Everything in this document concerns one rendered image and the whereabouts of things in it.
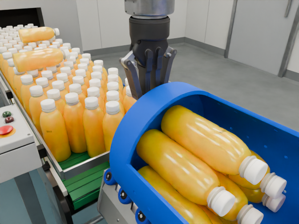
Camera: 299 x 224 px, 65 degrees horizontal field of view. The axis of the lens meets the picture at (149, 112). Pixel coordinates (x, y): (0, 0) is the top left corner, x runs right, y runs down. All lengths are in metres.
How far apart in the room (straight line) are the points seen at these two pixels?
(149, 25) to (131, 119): 0.17
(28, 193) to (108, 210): 0.26
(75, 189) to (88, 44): 4.34
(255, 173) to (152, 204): 0.17
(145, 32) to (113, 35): 4.65
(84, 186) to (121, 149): 0.31
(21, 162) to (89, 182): 0.20
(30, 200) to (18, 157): 0.24
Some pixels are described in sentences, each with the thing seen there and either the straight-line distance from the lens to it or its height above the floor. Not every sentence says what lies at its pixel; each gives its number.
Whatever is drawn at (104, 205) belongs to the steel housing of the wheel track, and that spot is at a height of 0.87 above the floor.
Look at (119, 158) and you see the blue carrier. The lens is 0.45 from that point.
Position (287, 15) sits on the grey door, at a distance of 4.23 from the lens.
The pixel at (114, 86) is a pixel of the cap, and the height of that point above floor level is 1.10.
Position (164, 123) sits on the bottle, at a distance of 0.48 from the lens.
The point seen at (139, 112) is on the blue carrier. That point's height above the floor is 1.21.
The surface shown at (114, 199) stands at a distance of 0.66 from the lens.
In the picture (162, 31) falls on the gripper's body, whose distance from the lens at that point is 0.44.
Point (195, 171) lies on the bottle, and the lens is 0.41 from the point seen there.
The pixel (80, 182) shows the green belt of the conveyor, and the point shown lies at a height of 0.90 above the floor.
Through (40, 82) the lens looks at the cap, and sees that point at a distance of 0.92.
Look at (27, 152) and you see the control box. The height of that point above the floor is 1.06.
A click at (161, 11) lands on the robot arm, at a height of 1.38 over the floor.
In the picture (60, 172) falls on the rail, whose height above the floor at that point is 0.98.
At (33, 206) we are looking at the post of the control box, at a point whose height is 0.80.
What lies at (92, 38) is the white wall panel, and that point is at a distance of 4.94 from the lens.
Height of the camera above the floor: 1.43
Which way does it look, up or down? 30 degrees down
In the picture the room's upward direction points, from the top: straight up
